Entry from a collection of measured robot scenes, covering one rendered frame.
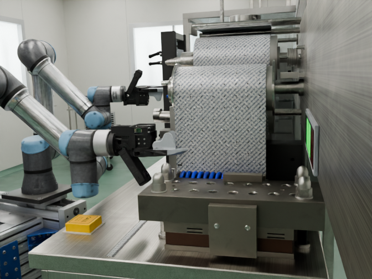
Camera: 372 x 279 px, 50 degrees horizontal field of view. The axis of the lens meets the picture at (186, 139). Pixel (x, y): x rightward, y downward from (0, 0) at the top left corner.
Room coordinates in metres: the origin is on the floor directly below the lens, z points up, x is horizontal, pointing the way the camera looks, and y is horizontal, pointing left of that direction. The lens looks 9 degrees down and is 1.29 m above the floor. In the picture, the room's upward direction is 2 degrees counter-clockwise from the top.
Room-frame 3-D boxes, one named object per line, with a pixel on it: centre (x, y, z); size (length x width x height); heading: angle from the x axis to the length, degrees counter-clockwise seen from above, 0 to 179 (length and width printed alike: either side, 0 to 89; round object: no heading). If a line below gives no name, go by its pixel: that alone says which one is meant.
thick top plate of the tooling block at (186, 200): (0.89, -0.10, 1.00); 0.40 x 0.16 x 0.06; 76
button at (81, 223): (1.00, 0.28, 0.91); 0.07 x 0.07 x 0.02; 76
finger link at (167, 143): (1.03, 0.04, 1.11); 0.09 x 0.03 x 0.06; 75
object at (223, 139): (1.01, -0.09, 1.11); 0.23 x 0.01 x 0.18; 76
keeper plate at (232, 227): (0.79, -0.09, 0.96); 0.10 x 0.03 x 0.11; 76
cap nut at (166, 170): (0.98, 0.05, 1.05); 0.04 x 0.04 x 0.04
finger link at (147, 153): (1.04, 0.09, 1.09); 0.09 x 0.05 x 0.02; 75
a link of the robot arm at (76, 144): (1.11, 0.30, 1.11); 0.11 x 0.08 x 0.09; 76
